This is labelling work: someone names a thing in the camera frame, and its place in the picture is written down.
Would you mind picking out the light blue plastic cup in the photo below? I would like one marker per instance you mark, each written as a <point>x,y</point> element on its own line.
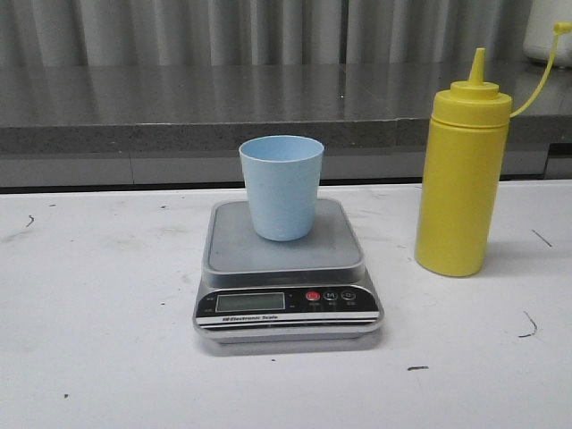
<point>282,175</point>

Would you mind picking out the yellow squeeze bottle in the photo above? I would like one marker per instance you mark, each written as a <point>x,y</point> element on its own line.
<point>467,136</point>

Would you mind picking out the silver electronic kitchen scale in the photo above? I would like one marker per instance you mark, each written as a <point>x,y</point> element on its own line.
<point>253,290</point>

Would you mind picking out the grey stone counter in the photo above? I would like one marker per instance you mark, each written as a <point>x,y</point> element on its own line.
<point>149,127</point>

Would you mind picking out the white container in background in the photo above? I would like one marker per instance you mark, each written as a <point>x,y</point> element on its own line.
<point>539,28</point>

